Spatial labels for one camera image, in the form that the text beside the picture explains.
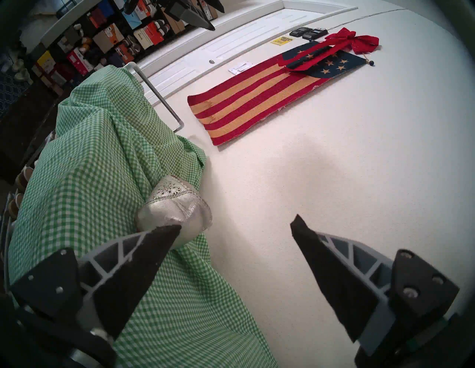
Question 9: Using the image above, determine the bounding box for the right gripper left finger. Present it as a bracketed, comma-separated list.
[10, 224, 182, 341]

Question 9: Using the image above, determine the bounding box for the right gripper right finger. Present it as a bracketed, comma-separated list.
[290, 214, 461, 357]

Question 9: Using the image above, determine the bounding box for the silver perforated shoe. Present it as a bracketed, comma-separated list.
[135, 174, 213, 250]

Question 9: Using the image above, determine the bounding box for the tan cork wedge shoe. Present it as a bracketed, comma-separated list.
[15, 166, 35, 191]
[7, 193, 24, 220]

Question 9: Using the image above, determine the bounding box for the white panel door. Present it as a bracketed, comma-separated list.
[135, 0, 358, 108]

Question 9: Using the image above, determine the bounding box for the orange shoebox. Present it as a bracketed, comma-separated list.
[142, 22, 164, 46]

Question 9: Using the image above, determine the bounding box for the tan shoebox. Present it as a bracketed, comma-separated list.
[93, 23, 125, 53]

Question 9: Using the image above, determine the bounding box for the striped fabric flag hanging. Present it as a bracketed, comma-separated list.
[187, 40, 368, 146]

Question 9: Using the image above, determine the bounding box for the green gingham cloth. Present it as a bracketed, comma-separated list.
[7, 65, 279, 368]

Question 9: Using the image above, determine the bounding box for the red shoebox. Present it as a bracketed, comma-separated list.
[67, 47, 94, 76]

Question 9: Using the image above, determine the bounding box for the red glitter ribbon bow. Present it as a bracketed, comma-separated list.
[276, 27, 380, 72]

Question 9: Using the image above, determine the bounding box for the yellow shoebox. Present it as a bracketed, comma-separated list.
[36, 51, 57, 73]

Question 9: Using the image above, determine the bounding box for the blue patterned rug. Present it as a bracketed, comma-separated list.
[0, 69, 23, 119]

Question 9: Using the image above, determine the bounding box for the white light switch plate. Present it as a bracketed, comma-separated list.
[228, 61, 255, 75]

